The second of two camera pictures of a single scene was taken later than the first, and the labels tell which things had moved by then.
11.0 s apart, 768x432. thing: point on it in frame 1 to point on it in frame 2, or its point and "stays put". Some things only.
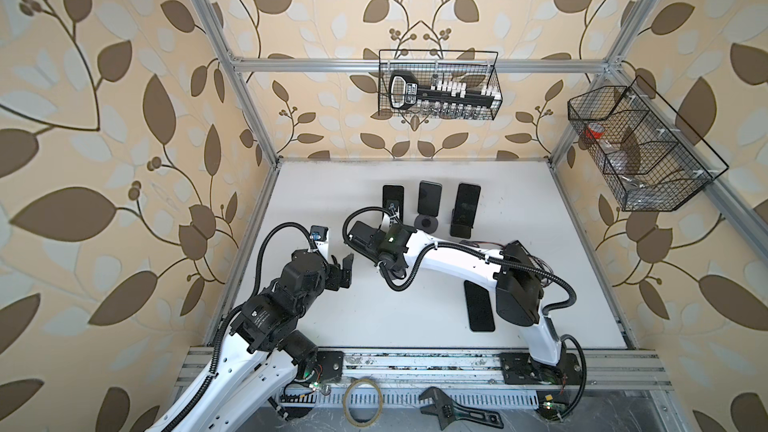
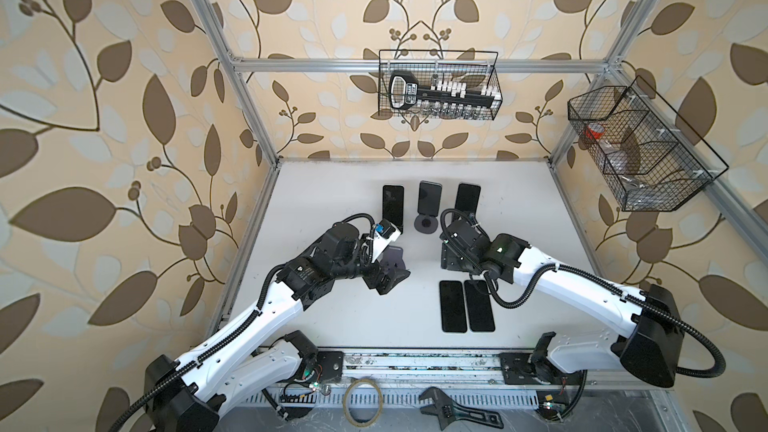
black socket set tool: [404, 91] stays put
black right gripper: [375, 230] to [447, 261]
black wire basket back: [456, 84] stays put
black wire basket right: [651, 158] stays put
